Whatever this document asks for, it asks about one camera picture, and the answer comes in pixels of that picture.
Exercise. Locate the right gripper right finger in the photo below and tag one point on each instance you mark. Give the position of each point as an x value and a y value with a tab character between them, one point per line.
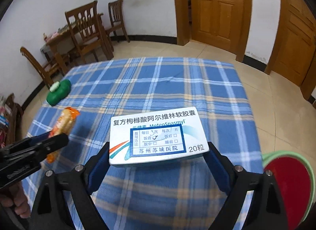
266	211

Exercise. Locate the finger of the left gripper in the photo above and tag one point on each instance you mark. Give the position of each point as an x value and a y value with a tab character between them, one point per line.
34	143
18	166

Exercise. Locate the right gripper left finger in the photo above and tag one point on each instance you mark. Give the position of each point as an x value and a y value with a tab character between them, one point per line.
50	209

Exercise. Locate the orange snack wrapper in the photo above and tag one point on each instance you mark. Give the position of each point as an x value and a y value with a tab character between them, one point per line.
64	124

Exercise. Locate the white medicine box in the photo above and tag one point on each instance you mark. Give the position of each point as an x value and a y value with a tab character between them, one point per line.
154	137

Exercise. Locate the person's left hand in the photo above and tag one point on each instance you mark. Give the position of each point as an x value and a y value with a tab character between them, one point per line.
18	199

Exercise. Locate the green clover-shaped container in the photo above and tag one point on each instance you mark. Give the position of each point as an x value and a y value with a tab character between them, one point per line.
58	91

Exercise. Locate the wooden chair at left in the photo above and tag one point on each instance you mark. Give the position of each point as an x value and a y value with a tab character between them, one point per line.
46	71

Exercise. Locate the blue plaid tablecloth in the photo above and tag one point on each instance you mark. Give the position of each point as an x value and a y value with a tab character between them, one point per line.
181	195

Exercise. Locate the wooden dining table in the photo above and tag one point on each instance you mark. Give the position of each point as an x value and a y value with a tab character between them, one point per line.
50	50

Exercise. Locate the wooden chair near table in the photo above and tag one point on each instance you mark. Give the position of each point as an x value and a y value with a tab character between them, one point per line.
87	32

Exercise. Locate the wooden door right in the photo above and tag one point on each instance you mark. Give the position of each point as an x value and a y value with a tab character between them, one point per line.
293	54

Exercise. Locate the wooden door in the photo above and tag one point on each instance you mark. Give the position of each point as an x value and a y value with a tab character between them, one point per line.
224	24
293	54

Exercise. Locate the wooden door centre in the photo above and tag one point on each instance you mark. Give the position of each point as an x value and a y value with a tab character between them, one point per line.
224	24

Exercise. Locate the wooden chair by wall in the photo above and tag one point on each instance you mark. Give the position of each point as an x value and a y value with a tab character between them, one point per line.
115	10

